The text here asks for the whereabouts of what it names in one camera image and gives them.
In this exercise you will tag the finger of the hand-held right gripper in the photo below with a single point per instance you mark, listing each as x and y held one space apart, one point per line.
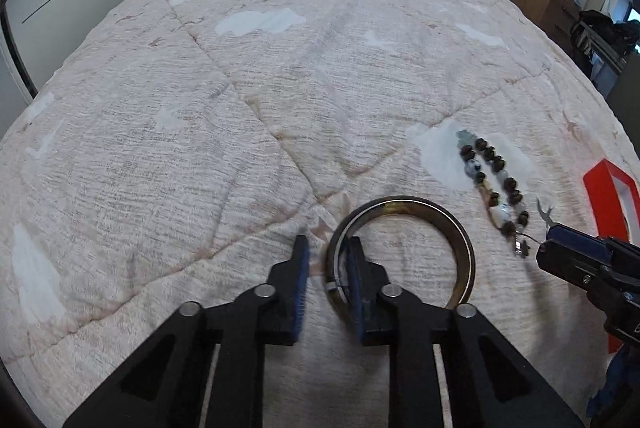
575 240
570 268

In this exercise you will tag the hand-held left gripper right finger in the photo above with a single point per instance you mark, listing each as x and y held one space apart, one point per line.
356 288

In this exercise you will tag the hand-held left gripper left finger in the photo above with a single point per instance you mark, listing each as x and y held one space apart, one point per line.
301 288

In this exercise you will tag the thin silver bangle with star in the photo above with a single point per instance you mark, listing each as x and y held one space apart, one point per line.
546 214

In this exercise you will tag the red jewelry box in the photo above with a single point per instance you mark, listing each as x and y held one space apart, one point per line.
605 193

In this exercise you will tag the brown stone bangle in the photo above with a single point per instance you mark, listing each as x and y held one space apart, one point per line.
465 258

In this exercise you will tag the blue cloth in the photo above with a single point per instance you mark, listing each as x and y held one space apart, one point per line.
617 388

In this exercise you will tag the dark furniture panel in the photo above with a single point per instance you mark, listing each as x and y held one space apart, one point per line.
627 93

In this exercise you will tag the beige patterned blanket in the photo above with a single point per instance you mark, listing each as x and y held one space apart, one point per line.
225 133

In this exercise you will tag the black bag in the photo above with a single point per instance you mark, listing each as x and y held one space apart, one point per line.
605 36

